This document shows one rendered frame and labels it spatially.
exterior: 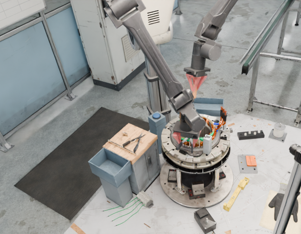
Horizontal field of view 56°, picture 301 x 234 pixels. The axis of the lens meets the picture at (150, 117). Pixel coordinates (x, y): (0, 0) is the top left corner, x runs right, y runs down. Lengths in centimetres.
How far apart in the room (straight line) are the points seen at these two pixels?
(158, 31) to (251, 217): 100
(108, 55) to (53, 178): 154
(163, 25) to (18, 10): 197
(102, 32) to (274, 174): 242
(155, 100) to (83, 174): 130
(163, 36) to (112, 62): 206
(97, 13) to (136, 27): 240
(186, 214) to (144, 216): 20
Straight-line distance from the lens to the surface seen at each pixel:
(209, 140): 121
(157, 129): 158
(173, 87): 100
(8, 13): 314
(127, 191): 147
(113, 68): 358
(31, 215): 272
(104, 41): 342
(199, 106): 164
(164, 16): 148
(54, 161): 302
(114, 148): 139
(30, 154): 324
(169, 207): 149
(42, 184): 287
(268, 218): 150
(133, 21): 91
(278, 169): 169
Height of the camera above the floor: 203
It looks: 39 degrees down
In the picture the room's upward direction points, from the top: 8 degrees counter-clockwise
